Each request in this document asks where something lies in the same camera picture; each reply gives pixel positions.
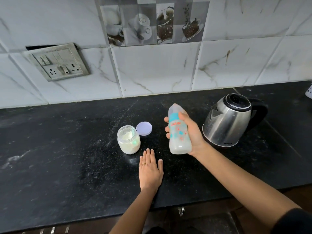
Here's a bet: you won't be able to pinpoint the person's right hand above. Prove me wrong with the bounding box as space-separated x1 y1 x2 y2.
163 111 209 159

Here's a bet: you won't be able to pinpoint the person's left hand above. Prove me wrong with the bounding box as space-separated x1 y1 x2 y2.
138 148 164 192

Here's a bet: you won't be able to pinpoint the clear printed baby bottle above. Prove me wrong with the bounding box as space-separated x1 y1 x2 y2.
168 119 192 155

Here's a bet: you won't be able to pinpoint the clear bottle cap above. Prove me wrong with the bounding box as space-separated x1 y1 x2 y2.
168 103 186 115

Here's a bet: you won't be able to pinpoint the steel electric kettle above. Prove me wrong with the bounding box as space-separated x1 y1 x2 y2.
202 93 268 148

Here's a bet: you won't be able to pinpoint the clear milk powder jar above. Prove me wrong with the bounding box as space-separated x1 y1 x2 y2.
117 125 141 155

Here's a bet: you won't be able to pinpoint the blue measuring spoon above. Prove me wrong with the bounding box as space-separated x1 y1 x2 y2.
131 127 140 146

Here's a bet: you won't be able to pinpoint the lilac round jar lid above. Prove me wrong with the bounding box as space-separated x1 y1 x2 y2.
136 121 153 137

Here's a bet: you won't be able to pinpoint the person's left forearm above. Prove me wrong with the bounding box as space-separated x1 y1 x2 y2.
109 189 157 234

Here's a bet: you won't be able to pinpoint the person's right forearm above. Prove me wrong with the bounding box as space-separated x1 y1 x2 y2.
196 145 302 229

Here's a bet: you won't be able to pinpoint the black trousers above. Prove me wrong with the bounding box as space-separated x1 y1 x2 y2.
146 226 169 234

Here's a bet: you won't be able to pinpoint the dark wooden base cabinet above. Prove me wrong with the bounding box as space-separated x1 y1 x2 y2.
0 184 312 234

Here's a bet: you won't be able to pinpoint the black shirt sleeve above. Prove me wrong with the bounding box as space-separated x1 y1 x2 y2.
270 208 312 234

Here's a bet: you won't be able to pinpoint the grey wall switch socket panel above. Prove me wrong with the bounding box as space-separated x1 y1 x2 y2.
23 43 91 82

